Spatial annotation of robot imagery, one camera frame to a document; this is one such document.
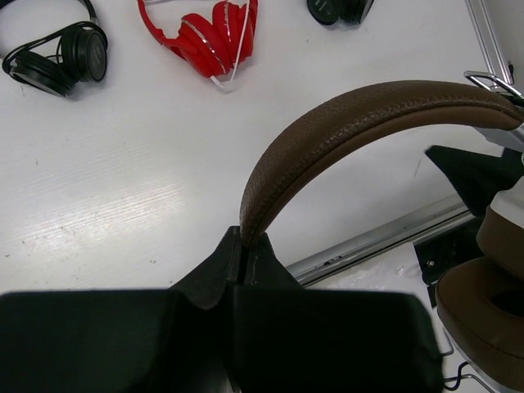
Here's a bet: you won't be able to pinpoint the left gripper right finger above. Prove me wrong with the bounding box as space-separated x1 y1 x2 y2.
231 237 444 392

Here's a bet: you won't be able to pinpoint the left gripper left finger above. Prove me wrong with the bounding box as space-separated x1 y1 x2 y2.
1 227 239 392

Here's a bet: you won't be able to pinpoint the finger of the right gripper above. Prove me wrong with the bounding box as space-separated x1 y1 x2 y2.
425 145 523 218

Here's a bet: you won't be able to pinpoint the brown silver headphones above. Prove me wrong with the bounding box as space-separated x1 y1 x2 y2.
240 71 523 392

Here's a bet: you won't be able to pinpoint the thin black headphone cable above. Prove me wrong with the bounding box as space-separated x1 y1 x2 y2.
440 359 476 391

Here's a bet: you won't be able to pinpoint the right black headphones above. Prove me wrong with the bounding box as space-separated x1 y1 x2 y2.
306 0 374 25

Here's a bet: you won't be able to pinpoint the black headphones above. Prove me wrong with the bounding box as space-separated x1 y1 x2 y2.
306 0 374 25
1 0 109 97

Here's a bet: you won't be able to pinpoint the red headphones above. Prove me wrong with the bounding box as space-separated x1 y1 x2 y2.
138 1 259 79

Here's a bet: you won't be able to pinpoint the left black headphones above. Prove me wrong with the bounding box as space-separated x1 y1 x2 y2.
1 0 109 97

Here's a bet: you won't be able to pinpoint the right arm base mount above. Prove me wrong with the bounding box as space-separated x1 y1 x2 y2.
414 218 483 309

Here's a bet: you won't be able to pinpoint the aluminium rail right side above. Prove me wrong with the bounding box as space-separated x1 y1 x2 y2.
465 0 515 87

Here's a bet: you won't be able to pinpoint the white cable on red headphones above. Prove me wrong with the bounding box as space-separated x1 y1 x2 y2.
142 0 255 88

